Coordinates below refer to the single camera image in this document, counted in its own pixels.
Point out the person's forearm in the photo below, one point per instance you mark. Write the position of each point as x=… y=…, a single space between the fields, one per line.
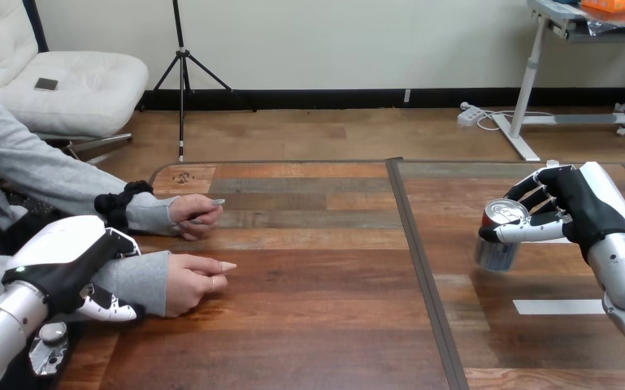
x=48 y=167
x=134 y=280

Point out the dark phone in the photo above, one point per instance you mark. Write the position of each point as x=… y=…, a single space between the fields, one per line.
x=46 y=84

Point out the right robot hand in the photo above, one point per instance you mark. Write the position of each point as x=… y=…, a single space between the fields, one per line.
x=592 y=207

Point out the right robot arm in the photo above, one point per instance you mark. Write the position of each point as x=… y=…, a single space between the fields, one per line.
x=621 y=274

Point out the person's hand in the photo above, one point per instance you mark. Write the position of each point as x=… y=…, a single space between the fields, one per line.
x=196 y=207
x=188 y=285

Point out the white desk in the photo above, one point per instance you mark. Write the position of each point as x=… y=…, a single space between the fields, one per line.
x=527 y=81

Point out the red and white drink can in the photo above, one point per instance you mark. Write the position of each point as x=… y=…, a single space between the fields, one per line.
x=498 y=257

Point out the white power strip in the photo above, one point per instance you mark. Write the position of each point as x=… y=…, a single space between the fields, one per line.
x=469 y=115

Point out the white cushioned chair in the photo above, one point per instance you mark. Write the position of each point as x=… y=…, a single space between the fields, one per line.
x=91 y=86

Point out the black tripod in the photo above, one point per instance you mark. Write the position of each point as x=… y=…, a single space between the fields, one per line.
x=183 y=81

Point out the orange thing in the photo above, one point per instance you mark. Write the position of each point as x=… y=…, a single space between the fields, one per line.
x=611 y=5

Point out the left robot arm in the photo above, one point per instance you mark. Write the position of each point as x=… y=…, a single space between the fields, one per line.
x=5 y=323

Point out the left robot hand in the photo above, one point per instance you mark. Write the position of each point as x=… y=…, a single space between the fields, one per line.
x=62 y=253

